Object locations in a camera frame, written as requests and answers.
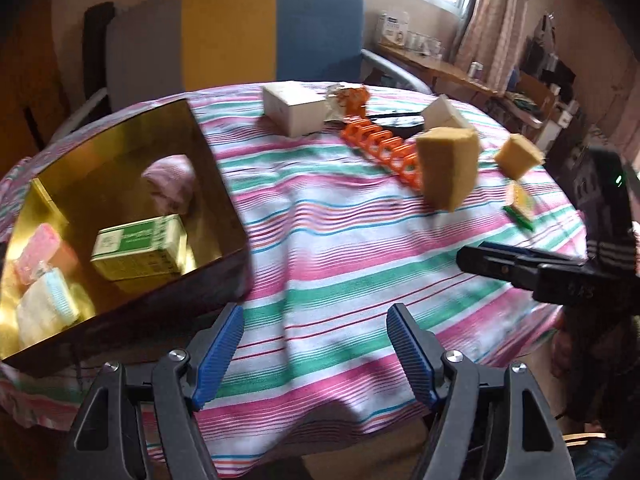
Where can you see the row of white cups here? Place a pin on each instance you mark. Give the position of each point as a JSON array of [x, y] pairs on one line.
[[425, 44]]

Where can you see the green yellow carton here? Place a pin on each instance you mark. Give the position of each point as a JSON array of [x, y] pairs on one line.
[[140, 247]]

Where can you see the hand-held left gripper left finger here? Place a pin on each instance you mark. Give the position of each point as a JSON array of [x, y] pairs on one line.
[[220, 355]]

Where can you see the beige patterned curtain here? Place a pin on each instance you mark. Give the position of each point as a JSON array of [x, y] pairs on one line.
[[495, 35]]

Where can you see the small white jar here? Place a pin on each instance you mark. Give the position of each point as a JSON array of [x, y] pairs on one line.
[[476, 71]]

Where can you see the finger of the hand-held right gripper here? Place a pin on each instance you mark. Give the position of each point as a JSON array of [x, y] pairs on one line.
[[540, 255], [500, 267]]

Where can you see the orange plastic rack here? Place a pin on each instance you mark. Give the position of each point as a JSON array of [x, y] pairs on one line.
[[385, 147]]

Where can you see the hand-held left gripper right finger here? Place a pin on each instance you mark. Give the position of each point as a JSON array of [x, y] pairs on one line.
[[412, 355]]

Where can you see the wooden wardrobe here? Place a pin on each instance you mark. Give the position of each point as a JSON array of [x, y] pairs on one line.
[[25, 85]]

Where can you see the small white box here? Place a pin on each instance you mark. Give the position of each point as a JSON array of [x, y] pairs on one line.
[[442, 115]]

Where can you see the yellow sponge block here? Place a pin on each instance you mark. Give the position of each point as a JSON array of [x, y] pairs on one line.
[[447, 167], [517, 156]]

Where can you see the orange snack packet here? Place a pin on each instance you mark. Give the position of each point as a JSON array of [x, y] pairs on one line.
[[352, 100]]

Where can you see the wooden side desk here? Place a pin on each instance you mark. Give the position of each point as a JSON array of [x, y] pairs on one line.
[[450, 67]]

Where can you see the pink fabric bundle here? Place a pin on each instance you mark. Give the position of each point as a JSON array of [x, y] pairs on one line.
[[167, 182]]

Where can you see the black electronic device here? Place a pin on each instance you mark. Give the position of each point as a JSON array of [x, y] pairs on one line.
[[400, 122]]

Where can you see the brown cardboard box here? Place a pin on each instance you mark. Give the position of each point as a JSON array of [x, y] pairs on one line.
[[537, 97]]

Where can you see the gold-lined maroon tin box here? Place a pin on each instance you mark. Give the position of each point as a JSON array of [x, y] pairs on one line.
[[210, 170]]

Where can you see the large white cardboard box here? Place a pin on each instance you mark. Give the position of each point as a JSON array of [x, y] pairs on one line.
[[292, 110]]

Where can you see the white printed carton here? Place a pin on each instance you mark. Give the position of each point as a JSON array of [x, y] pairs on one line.
[[392, 30]]

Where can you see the grey yellow blue armchair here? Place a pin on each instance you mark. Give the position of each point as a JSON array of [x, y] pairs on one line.
[[310, 25]]

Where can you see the striped pink green tablecloth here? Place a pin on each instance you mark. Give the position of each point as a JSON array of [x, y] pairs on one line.
[[350, 260]]

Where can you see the white blue sponge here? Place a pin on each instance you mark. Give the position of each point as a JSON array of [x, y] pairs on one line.
[[45, 310]]

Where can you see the yellow green flat packet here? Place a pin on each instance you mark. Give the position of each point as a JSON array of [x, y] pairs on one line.
[[520, 205]]

